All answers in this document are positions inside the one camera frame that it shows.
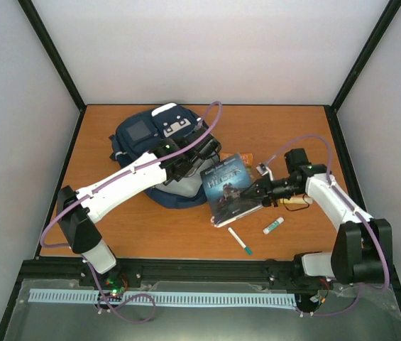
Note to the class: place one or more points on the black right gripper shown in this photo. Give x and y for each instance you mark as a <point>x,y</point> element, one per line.
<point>267,198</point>

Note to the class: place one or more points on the dark blue hardcover book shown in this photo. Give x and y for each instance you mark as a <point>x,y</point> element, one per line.
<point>224,184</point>

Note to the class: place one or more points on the orange Treehouse paperback book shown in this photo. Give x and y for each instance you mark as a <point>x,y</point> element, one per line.
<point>247,158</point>

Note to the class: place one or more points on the green capped white marker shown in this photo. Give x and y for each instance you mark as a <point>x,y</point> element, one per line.
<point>240,241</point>

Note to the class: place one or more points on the navy blue student backpack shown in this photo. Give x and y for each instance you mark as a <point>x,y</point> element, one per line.
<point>146,131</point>

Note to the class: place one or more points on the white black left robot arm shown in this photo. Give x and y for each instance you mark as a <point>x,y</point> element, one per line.
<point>79,210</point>

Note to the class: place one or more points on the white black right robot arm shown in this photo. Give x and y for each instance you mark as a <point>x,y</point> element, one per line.
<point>362,251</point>

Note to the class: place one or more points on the green white glue stick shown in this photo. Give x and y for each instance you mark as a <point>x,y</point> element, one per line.
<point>273,225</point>

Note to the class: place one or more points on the yellow highlighter pen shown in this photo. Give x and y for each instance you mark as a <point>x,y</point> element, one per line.
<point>296,201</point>

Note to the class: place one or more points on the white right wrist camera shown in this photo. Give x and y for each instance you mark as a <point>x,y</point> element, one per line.
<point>265,171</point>

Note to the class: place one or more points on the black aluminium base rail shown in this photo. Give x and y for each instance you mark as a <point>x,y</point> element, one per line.
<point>276,275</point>

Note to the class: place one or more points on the light blue slotted cable duct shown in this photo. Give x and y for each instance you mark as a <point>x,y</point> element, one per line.
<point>167,299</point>

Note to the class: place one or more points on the black left frame post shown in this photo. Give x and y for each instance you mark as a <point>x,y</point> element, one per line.
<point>51,50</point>

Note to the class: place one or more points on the black frame post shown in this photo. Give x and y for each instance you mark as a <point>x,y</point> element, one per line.
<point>51,50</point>
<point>385,19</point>

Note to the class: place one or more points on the black right frame post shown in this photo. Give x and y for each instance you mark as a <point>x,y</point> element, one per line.
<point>385,19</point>

